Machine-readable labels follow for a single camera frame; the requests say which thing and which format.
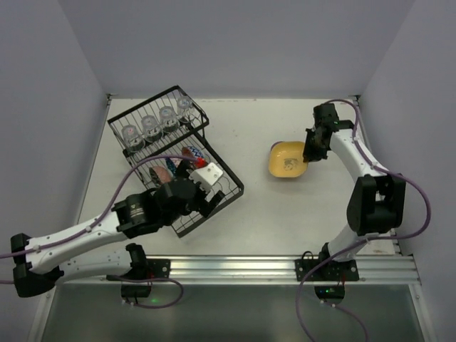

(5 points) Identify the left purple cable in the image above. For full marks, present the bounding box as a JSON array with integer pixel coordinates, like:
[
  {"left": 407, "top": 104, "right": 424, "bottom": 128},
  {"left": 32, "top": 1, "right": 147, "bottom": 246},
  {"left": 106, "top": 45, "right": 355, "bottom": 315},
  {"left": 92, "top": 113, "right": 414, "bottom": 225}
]
[{"left": 0, "top": 153, "right": 207, "bottom": 309}]

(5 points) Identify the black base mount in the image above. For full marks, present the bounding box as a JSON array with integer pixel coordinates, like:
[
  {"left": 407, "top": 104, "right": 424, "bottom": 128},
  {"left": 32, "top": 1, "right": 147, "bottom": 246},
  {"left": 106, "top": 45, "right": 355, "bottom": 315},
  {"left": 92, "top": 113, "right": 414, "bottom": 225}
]
[
  {"left": 294, "top": 251, "right": 360, "bottom": 305},
  {"left": 106, "top": 259, "right": 171, "bottom": 307}
]

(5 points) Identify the aluminium mounting rail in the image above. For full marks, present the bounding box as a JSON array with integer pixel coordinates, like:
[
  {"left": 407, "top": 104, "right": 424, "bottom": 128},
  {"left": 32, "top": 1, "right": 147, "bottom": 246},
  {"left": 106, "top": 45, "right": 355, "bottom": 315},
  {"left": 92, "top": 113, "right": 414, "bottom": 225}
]
[{"left": 57, "top": 252, "right": 420, "bottom": 284}]

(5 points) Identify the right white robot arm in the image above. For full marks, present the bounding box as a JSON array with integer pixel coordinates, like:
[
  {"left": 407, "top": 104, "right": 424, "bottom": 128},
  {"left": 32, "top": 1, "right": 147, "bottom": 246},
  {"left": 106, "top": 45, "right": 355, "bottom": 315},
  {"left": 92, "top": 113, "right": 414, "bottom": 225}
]
[{"left": 303, "top": 101, "right": 406, "bottom": 264}]

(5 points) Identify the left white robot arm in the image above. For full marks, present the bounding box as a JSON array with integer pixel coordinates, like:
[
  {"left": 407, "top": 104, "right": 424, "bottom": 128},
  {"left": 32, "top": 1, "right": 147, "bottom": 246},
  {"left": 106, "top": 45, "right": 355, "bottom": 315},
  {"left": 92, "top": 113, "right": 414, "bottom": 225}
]
[{"left": 9, "top": 178, "right": 225, "bottom": 298}]

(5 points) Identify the black wire dish rack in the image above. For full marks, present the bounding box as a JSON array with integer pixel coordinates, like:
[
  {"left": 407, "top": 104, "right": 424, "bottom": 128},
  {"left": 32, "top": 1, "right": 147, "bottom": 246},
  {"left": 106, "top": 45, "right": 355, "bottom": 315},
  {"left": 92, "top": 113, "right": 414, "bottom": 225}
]
[{"left": 108, "top": 85, "right": 244, "bottom": 237}]

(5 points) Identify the pink speckled bowl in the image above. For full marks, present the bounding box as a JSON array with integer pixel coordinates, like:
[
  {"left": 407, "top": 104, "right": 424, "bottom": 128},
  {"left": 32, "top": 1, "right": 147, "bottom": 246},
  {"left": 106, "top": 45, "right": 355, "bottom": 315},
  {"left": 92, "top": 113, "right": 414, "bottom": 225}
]
[{"left": 149, "top": 166, "right": 172, "bottom": 186}]

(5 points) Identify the clear glass cup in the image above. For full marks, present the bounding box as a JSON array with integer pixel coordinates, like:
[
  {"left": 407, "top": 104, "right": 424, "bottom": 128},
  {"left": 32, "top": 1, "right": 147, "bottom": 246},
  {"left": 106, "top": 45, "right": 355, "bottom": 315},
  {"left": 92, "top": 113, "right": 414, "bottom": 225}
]
[
  {"left": 177, "top": 96, "right": 195, "bottom": 124},
  {"left": 121, "top": 125, "right": 145, "bottom": 152},
  {"left": 141, "top": 115, "right": 162, "bottom": 143},
  {"left": 159, "top": 106, "right": 179, "bottom": 133}
]

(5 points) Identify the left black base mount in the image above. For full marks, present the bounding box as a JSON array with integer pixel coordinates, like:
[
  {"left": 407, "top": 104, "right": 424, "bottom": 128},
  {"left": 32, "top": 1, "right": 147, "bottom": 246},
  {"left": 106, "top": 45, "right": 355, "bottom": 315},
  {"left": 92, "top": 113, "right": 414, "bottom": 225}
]
[{"left": 106, "top": 259, "right": 171, "bottom": 307}]

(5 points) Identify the yellow square plate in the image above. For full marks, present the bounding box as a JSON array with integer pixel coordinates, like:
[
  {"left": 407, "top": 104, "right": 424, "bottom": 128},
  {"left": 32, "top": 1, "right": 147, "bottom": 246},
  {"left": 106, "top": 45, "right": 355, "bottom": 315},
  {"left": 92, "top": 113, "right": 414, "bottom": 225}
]
[{"left": 268, "top": 141, "right": 308, "bottom": 178}]

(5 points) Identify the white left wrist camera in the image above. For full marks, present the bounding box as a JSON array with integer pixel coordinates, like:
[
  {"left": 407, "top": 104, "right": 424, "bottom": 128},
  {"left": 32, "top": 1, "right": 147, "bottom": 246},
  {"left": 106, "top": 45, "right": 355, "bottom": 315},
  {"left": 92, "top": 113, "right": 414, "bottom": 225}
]
[{"left": 189, "top": 162, "right": 224, "bottom": 192}]

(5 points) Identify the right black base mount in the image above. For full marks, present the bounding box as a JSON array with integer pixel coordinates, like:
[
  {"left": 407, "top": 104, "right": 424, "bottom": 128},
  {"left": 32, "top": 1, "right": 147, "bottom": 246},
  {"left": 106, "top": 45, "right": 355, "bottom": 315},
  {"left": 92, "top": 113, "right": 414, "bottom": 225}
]
[{"left": 294, "top": 251, "right": 360, "bottom": 305}]

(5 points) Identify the blue patterned bowl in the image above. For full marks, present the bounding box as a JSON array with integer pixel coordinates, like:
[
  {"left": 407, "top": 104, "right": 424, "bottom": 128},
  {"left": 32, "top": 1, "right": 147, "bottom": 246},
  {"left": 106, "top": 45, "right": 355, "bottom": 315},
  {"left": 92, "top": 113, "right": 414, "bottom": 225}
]
[{"left": 181, "top": 146, "right": 207, "bottom": 168}]

